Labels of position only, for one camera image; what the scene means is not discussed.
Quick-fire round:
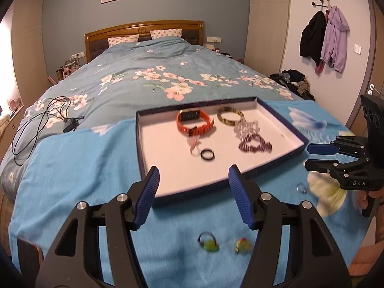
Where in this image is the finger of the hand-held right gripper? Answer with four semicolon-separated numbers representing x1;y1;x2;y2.
306;136;368;156
304;157;371;180

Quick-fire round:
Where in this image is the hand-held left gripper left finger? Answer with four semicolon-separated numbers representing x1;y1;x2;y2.
35;166;160;288

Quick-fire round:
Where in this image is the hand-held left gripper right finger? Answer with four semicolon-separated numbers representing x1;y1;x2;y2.
228;165;353;288

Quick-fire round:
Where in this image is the dark blue shallow box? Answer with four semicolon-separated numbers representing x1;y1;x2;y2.
136;96;309;207

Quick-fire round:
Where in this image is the purple bead bracelet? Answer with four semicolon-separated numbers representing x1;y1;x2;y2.
238;134;273;154

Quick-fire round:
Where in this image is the clear bead bracelet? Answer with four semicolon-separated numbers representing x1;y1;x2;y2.
233;119;261;140

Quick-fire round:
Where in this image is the pink translucent trinket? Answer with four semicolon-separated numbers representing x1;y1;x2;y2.
188;134;202;157

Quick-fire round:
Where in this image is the yellow-green bangle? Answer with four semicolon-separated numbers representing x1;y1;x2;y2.
216;107;244;126

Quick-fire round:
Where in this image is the orange smart watch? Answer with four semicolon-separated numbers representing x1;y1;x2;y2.
176;109;215;135

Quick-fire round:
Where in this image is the person's right forearm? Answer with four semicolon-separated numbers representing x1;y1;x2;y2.
349;216;384;276

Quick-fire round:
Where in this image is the person's right hand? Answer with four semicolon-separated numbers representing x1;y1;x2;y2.
355;190;367;210

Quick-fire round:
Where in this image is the bright blue flower-print sheet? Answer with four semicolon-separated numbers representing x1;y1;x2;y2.
9;99;375;288

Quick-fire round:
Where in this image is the pile of dark clothes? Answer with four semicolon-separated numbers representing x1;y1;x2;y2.
269;69;315;101

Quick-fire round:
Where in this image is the purple jacket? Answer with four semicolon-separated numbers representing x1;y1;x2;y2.
315;5;349;75

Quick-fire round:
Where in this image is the black charger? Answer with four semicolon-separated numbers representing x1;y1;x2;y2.
62;116;84;132

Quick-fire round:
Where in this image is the black jacket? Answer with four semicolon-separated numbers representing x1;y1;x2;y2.
299;10;327;66

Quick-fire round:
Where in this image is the dark smartphone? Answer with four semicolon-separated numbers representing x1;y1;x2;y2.
17;238;44;276

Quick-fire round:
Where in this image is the floral grey-blue duvet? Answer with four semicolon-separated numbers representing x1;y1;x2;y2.
0;36;303;204

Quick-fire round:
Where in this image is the beige wardrobe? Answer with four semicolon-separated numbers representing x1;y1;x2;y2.
244;0;290;75
10;0;50;102

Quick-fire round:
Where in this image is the cluttered bedside table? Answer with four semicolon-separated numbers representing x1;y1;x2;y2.
205;42;246;65
46;57;81;86

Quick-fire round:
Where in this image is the dotted white pillow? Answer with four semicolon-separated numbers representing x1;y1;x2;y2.
150;29;182;40
108;34;140;48

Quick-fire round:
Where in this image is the small pink fan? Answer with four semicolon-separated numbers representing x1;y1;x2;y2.
7;97;23;113

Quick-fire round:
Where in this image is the wooden headboard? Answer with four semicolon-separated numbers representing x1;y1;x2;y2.
84;20;204;63

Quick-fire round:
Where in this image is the yellow toy ring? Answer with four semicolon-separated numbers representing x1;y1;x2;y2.
234;238;252;254

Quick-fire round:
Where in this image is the green toy ring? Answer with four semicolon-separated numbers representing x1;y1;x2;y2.
197;232;219;253

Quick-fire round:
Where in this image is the black cable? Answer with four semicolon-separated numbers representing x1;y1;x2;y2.
12;96;71;166

